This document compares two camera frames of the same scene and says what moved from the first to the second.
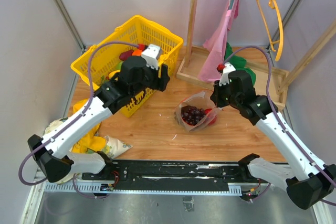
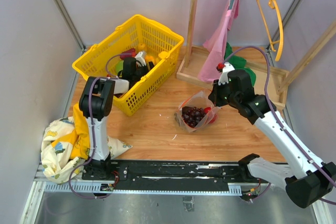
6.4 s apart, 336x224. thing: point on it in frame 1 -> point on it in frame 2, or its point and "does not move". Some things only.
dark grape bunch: (191, 115) does not move
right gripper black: (216, 96) does not move
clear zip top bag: (196, 112) does not move
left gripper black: (160, 83) -> (145, 67)
